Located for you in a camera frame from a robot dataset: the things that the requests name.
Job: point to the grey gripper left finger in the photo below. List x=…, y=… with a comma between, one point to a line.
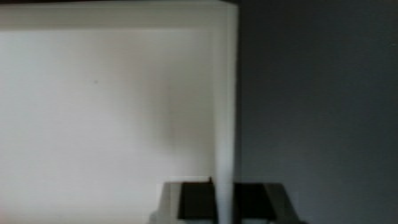
x=187, y=204

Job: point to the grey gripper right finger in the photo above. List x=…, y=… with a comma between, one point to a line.
x=263, y=206

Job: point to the white drawer cabinet box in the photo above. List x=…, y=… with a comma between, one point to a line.
x=116, y=109

